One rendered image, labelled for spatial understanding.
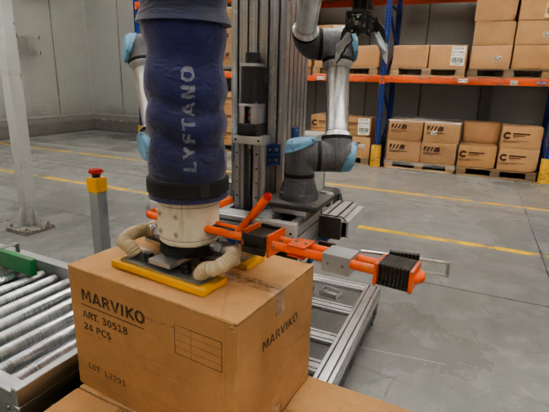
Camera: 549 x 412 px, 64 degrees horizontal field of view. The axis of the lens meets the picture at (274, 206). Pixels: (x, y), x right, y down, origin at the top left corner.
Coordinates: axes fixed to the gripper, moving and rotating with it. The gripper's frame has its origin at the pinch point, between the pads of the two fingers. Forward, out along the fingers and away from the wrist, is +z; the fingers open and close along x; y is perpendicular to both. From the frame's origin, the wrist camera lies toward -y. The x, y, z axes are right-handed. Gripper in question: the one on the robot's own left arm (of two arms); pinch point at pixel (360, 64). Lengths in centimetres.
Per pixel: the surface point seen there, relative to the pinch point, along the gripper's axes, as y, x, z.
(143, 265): 46, -45, 55
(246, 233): 42, -15, 42
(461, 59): -678, -1, -38
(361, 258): 39, 13, 44
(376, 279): 45, 18, 46
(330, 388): 19, 3, 98
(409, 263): 42, 24, 42
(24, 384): 65, -75, 91
